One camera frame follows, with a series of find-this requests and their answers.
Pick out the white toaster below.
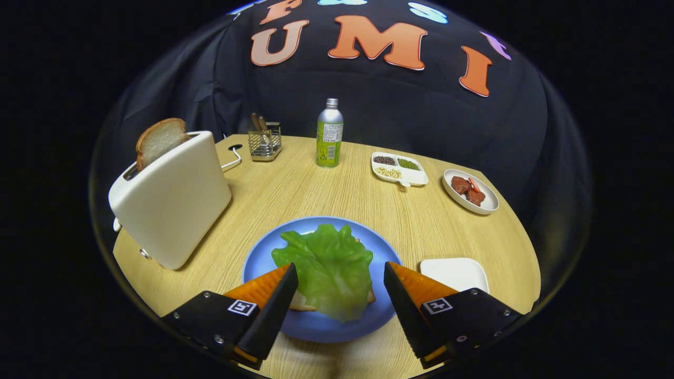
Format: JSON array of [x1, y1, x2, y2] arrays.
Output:
[[108, 131, 232, 271]]

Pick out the white toaster cable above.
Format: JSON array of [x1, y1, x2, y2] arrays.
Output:
[[221, 147, 243, 172]]

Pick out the toasted bread slice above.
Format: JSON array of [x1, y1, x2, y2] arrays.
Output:
[[135, 117, 191, 172]]

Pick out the black backdrop cloth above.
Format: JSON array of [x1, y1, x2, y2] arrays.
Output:
[[92, 0, 593, 264]]

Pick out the wire utensil holder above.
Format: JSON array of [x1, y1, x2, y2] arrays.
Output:
[[247, 122, 283, 162]]

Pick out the green lettuce leaf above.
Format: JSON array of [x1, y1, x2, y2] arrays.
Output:
[[271, 224, 374, 323]]

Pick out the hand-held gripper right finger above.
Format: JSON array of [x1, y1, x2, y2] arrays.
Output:
[[383, 261, 524, 370]]

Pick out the blue round plate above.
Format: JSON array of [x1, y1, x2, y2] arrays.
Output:
[[242, 216, 403, 344]]

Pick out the white round plate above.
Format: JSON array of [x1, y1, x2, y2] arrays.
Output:
[[442, 168, 500, 215]]

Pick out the silver bottle with green label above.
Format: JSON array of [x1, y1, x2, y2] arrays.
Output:
[[316, 98, 344, 168]]

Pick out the white bread slice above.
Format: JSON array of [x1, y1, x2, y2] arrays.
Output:
[[289, 238, 376, 312]]

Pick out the white divided dish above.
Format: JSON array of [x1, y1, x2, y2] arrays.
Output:
[[371, 152, 429, 188]]

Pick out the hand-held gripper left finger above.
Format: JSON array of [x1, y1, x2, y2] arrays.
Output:
[[161, 262, 299, 371]]

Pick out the white square plate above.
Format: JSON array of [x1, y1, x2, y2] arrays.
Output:
[[420, 257, 490, 294]]

